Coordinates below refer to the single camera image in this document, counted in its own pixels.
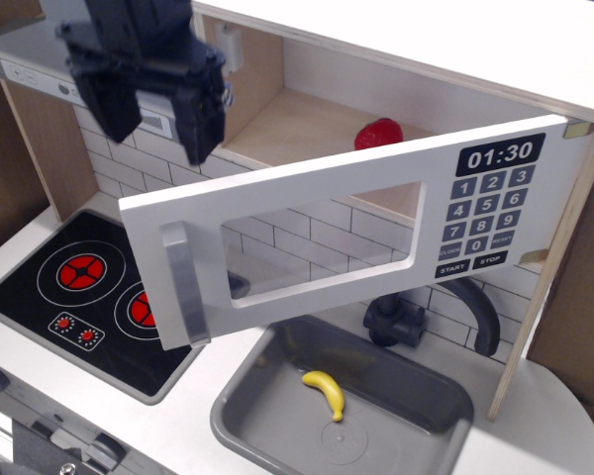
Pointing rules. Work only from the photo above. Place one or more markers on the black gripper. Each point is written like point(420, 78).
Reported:
point(113, 53)

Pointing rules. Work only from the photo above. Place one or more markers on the white toy microwave door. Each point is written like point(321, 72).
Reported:
point(228, 254)

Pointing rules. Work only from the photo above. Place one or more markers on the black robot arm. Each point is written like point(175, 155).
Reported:
point(129, 47)

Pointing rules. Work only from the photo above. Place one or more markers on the wooden toy microwave cabinet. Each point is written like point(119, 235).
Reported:
point(539, 53)

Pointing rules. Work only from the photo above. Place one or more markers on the grey toy range hood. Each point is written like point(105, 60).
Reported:
point(31, 54)

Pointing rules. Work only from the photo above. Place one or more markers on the black toy stove top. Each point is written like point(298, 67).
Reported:
point(80, 295)

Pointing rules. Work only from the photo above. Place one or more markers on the dark grey toy faucet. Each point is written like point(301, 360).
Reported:
point(391, 320)

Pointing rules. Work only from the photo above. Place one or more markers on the yellow toy banana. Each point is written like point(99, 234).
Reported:
point(332, 391)

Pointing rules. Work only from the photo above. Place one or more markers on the grey oven control panel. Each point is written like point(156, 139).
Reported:
point(45, 437)

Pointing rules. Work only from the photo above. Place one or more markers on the grey toy sink basin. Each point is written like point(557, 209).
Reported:
point(313, 399)

